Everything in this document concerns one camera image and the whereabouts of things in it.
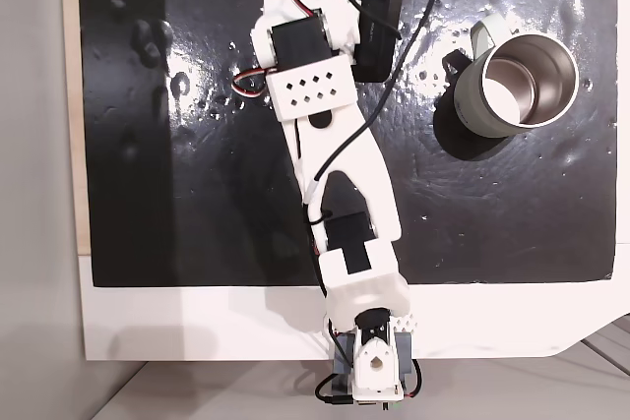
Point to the pale green steel-lined cup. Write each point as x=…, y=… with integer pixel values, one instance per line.
x=472, y=90

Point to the black glossy mat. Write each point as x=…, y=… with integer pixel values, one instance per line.
x=197, y=184

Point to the grey table clamp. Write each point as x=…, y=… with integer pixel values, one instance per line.
x=403, y=348

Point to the black oval camera box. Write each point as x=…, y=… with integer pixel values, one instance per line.
x=376, y=31

